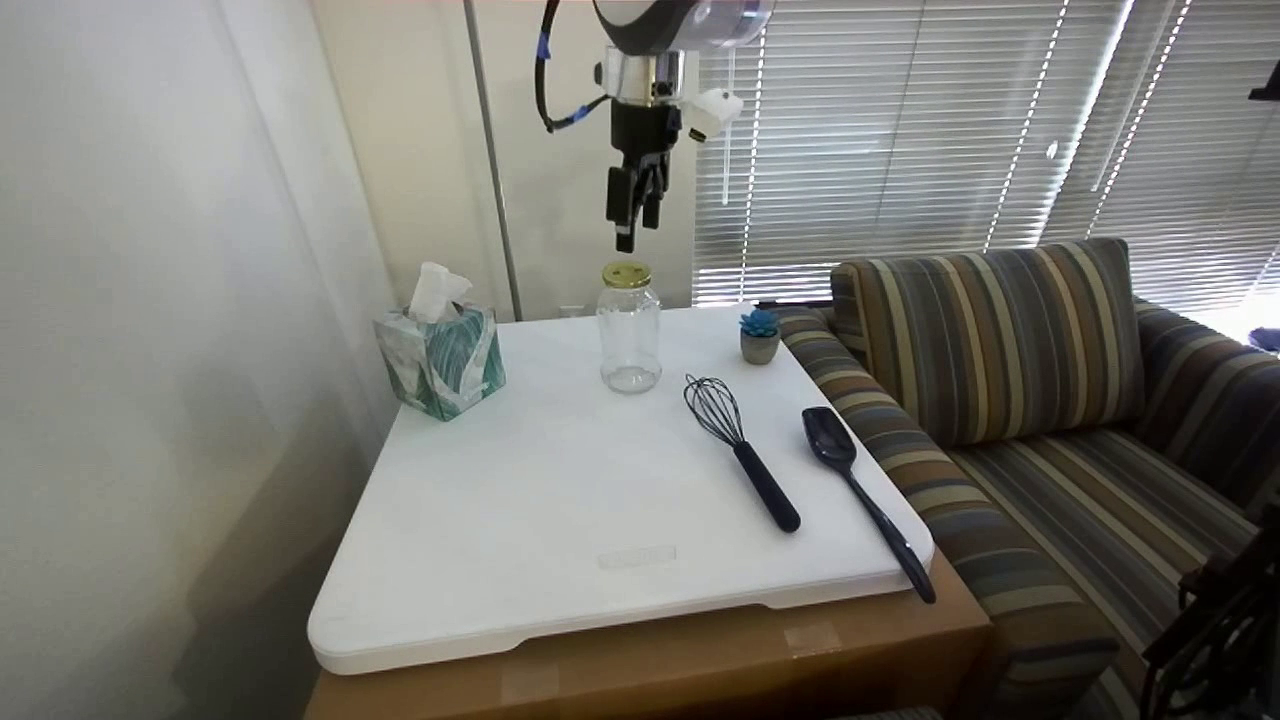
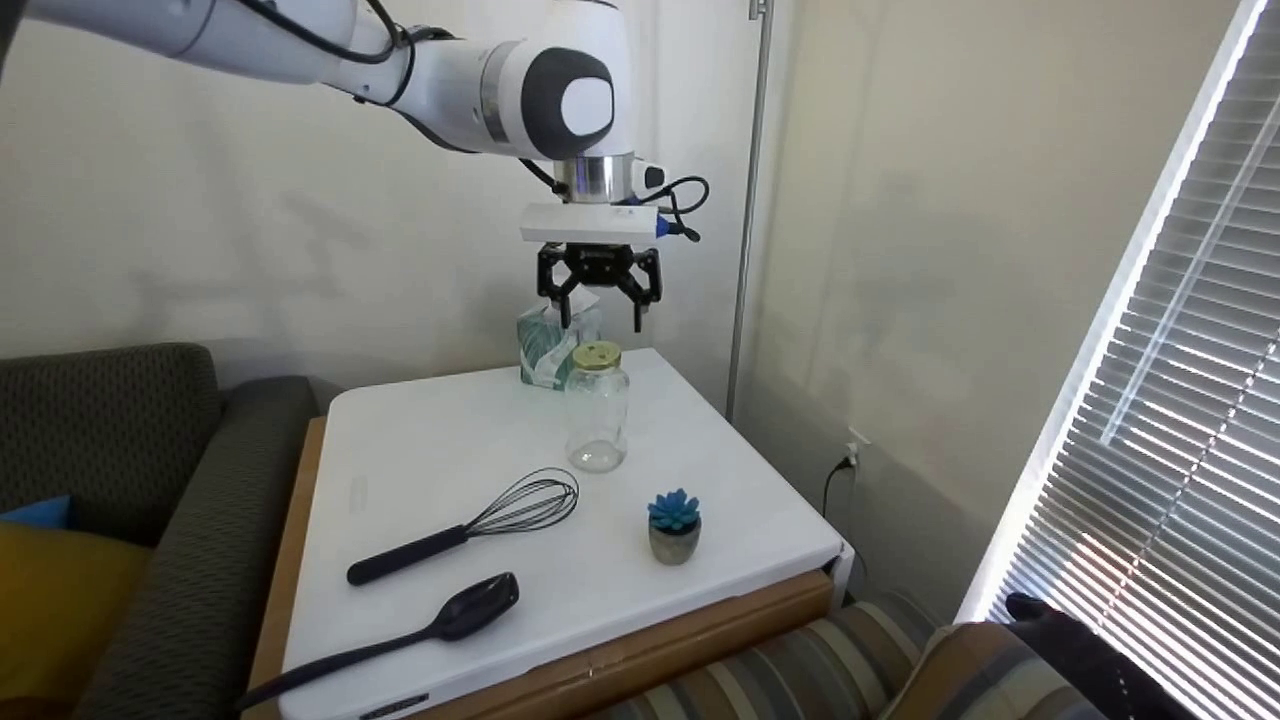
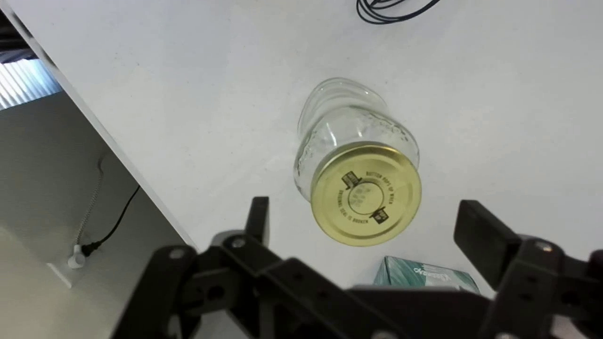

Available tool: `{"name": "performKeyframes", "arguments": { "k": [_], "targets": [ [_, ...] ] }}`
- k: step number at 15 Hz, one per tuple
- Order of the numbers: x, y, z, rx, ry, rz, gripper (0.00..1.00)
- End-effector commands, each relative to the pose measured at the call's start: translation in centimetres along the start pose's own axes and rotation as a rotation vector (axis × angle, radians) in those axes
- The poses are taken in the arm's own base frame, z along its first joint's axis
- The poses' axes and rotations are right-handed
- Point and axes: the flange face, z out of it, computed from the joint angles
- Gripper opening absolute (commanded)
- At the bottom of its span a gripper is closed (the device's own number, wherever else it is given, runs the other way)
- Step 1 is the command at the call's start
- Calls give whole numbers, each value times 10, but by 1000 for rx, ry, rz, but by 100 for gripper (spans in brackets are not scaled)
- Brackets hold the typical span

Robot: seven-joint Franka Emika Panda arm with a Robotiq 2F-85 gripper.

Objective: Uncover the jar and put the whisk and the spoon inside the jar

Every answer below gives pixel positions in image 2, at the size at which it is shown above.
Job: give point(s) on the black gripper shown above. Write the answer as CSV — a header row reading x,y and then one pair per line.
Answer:
x,y
603,262

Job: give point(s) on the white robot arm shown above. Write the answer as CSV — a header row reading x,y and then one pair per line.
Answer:
x,y
467,92

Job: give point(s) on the clear glass jar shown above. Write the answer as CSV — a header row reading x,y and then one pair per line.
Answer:
x,y
598,422

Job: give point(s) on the black plastic spoon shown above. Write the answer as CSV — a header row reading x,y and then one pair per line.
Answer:
x,y
472,609

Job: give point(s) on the white plastic table board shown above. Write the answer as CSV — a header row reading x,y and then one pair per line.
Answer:
x,y
443,440

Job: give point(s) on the small blue potted succulent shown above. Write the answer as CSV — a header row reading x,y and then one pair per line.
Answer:
x,y
674,543

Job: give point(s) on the wooden table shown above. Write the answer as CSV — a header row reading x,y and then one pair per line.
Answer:
x,y
666,642

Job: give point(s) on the striped fabric sofa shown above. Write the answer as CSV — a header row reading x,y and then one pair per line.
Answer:
x,y
801,674

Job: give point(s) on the small black strip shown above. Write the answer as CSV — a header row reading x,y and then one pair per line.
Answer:
x,y
395,707

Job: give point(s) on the dark grey sofa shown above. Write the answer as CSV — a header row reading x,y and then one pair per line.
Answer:
x,y
135,426

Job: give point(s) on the striped sofa cushion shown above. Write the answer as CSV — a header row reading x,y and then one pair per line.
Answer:
x,y
985,682

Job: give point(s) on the white window blinds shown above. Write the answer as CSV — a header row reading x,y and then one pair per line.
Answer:
x,y
1174,466

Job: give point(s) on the blue cushion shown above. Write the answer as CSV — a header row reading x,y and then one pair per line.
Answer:
x,y
33,514

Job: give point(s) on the yellow cushion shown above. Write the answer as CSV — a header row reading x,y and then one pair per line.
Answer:
x,y
66,600

